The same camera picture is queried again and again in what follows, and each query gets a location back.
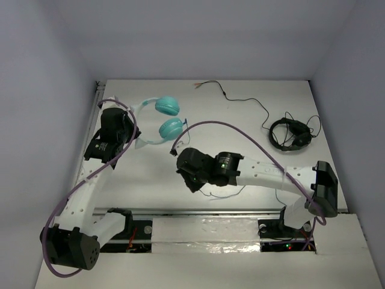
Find black headset cable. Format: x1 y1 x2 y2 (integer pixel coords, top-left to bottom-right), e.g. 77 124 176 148
194 80 321 142

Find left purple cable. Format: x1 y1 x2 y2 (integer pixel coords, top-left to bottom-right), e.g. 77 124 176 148
42 99 141 277

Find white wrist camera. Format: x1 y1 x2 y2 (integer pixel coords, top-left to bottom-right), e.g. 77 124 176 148
97 96 126 110
170 149 178 157

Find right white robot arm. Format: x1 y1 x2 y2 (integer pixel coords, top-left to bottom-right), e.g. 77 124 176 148
176 148 338 237

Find blue headphone cable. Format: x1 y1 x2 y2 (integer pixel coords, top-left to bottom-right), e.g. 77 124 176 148
180 119 246 201

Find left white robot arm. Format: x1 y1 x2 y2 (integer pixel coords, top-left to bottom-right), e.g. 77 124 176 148
40 107 139 278

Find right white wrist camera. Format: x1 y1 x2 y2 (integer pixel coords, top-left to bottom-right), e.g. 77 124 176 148
170 149 178 157

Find teal cat-ear headphones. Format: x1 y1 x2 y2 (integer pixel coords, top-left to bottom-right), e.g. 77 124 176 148
130 96 184 149

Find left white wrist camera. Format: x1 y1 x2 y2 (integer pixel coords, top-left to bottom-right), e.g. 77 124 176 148
97 96 126 110

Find purple cable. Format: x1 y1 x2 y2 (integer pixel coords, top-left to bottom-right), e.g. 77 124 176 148
171 120 327 250
42 99 141 277

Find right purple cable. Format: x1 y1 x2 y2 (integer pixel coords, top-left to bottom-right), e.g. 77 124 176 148
171 120 327 250

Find black headset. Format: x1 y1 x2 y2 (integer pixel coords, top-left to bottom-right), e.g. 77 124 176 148
268 117 313 152

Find aluminium rail frame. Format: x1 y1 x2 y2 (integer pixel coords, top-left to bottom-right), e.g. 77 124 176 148
64 80 319 253

